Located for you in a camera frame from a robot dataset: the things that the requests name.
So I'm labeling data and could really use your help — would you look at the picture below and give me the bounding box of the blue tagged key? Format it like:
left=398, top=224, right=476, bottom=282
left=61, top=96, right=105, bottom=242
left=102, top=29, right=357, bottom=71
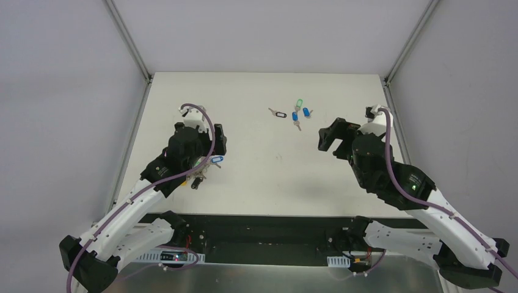
left=291, top=111, right=302, bottom=131
left=210, top=156, right=224, bottom=168
left=302, top=107, right=313, bottom=118

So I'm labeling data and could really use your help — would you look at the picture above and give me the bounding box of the metal keyring with keys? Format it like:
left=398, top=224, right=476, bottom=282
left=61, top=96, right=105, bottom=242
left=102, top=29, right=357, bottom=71
left=181, top=164, right=208, bottom=190

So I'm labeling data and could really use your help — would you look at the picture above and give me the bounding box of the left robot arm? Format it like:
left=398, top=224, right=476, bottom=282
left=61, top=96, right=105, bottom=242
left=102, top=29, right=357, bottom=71
left=59, top=123, right=227, bottom=292

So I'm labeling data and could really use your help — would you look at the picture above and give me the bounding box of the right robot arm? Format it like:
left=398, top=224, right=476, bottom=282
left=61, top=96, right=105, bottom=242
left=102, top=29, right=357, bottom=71
left=318, top=115, right=509, bottom=291

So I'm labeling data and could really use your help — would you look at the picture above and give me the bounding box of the green tagged key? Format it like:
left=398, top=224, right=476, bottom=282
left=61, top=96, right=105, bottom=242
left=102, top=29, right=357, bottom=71
left=294, top=99, right=303, bottom=112

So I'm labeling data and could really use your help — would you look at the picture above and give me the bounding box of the black tagged key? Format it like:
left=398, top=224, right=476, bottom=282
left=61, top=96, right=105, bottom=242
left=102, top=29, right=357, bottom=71
left=268, top=108, right=287, bottom=118

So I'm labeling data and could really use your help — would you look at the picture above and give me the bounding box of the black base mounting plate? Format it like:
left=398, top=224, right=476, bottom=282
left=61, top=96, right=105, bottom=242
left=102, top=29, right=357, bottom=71
left=133, top=213, right=430, bottom=268

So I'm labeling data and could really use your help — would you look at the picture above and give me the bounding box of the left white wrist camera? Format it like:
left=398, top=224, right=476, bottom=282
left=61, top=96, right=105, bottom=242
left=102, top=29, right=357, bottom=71
left=178, top=106, right=208, bottom=133

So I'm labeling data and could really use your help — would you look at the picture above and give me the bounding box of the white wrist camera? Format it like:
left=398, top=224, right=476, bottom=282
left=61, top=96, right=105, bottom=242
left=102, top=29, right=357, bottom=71
left=178, top=106, right=208, bottom=133
left=358, top=104, right=393, bottom=137

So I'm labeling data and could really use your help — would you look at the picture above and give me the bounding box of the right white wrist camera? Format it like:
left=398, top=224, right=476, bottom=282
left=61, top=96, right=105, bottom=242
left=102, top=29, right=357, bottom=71
left=358, top=104, right=393, bottom=137

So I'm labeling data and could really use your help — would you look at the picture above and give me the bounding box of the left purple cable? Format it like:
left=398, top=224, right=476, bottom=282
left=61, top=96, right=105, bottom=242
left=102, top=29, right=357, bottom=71
left=65, top=103, right=216, bottom=293

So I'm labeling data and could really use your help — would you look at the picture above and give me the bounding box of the left aluminium frame post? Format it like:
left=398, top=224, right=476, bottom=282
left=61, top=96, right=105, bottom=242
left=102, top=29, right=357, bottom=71
left=103, top=0, right=153, bottom=84

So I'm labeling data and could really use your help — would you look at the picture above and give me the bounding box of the aluminium frame post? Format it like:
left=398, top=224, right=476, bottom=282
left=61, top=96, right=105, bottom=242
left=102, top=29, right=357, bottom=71
left=384, top=0, right=441, bottom=87
left=103, top=0, right=153, bottom=84

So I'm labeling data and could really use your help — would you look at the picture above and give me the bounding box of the left white cable duct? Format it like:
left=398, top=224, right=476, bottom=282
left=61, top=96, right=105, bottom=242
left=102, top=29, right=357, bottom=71
left=133, top=249, right=205, bottom=264

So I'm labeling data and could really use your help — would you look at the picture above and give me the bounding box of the white cable duct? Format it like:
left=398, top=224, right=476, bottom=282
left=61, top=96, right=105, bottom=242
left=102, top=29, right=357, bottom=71
left=327, top=256, right=351, bottom=269
left=133, top=249, right=205, bottom=264

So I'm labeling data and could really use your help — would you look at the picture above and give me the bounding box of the right white cable duct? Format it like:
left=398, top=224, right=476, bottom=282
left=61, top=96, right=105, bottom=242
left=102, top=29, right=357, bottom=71
left=327, top=256, right=351, bottom=269

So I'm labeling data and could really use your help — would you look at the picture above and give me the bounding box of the right aluminium frame post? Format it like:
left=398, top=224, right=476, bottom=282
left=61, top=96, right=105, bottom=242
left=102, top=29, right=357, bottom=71
left=384, top=0, right=441, bottom=87

